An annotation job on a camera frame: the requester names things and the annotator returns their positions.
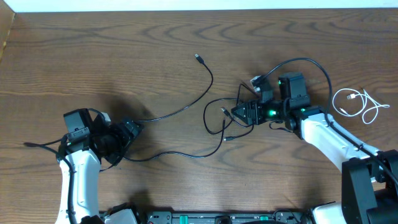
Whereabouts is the white cable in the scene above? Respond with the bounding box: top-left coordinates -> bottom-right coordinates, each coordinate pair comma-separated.
331,88 -> 391,125

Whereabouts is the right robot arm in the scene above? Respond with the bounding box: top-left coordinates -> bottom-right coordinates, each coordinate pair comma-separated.
231,72 -> 397,223

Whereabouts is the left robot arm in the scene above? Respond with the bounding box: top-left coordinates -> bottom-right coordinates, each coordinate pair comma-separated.
56,108 -> 144,223

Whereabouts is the wooden panel at left edge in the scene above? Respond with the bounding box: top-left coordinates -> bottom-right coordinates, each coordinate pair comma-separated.
0,0 -> 16,57

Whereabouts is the left camera cable black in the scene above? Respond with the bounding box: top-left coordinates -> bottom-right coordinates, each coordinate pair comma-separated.
23,138 -> 78,224

